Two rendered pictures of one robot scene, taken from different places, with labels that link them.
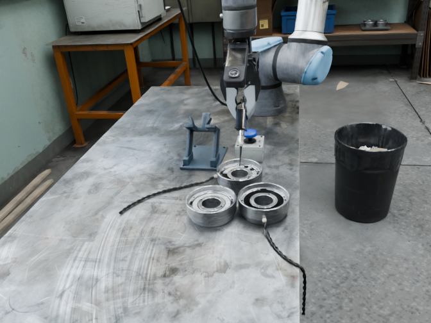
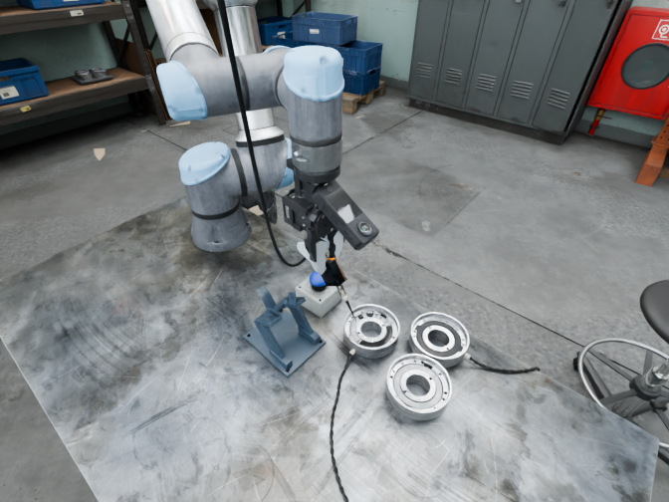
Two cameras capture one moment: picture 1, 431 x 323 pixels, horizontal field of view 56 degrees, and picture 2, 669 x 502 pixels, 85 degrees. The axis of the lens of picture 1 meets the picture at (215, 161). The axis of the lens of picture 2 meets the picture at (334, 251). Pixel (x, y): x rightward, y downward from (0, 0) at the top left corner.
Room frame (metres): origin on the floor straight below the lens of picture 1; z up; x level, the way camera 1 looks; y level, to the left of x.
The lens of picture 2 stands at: (0.68, 0.36, 1.39)
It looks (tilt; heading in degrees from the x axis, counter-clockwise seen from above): 40 degrees down; 298
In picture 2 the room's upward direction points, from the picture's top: straight up
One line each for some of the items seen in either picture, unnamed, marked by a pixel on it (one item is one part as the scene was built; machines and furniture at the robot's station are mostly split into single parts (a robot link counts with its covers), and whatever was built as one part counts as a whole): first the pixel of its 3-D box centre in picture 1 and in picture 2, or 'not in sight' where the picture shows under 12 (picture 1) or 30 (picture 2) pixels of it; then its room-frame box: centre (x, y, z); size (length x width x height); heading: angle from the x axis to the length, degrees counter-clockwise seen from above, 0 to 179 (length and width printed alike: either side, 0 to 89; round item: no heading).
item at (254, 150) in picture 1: (250, 147); (317, 291); (0.96, -0.09, 0.82); 0.08 x 0.07 x 0.05; 168
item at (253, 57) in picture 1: (241, 54); (315, 196); (0.95, -0.08, 1.07); 0.09 x 0.08 x 0.12; 165
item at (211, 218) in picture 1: (211, 206); (417, 387); (0.71, 0.02, 0.82); 0.10 x 0.10 x 0.04
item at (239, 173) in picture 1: (239, 176); (370, 332); (0.82, -0.05, 0.82); 0.10 x 0.10 x 0.04
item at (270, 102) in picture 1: (264, 94); (218, 217); (1.30, -0.18, 0.85); 0.15 x 0.15 x 0.10
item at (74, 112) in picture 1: (136, 69); not in sight; (3.51, 0.63, 0.39); 1.50 x 0.62 x 0.78; 168
